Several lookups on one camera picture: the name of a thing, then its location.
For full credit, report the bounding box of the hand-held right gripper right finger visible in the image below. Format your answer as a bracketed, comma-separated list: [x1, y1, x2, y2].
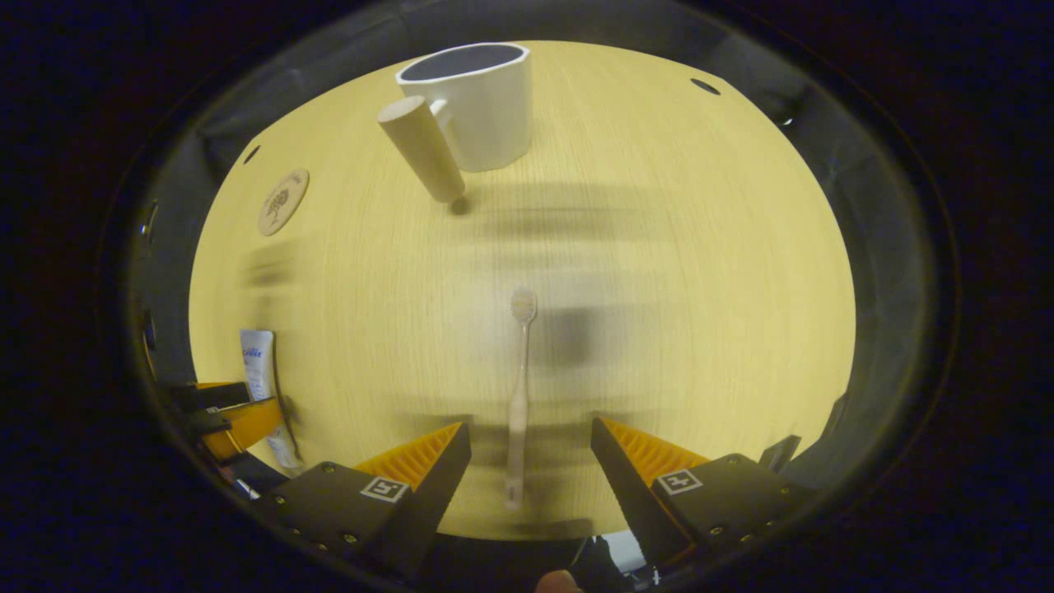
[590, 416, 814, 571]

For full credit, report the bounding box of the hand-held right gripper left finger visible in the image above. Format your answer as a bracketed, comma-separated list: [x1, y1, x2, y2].
[254, 422, 473, 579]

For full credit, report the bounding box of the white toothpaste tube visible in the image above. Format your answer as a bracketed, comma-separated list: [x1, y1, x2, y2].
[239, 329, 304, 470]

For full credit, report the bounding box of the beige toothbrush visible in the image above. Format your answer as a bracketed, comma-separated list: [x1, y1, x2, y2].
[504, 286, 539, 510]

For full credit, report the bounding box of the round wooden coaster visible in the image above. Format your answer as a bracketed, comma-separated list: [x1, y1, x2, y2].
[258, 169, 310, 237]

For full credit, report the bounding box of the white cup with wooden handle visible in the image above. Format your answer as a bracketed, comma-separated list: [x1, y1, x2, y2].
[377, 43, 533, 205]

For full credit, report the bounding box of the wooden desktop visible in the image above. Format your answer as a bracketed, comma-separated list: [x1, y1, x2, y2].
[188, 40, 857, 543]

